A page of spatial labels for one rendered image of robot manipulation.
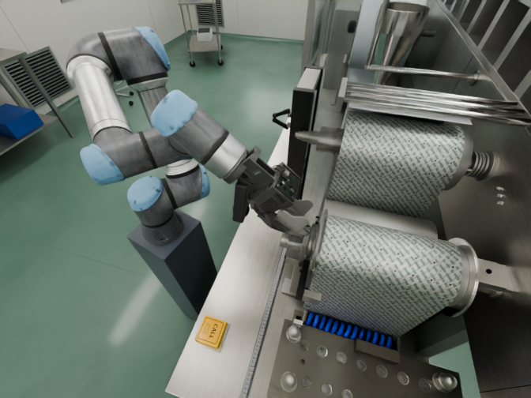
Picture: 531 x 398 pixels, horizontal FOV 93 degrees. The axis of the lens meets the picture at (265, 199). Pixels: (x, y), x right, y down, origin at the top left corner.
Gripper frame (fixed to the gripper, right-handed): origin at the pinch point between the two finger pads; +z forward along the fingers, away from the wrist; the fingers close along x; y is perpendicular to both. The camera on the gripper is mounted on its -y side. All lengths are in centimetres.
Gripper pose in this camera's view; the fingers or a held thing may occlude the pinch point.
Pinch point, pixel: (302, 228)
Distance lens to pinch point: 54.7
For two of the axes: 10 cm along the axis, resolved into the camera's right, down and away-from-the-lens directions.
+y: 6.1, -3.8, -6.9
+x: 2.9, -7.1, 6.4
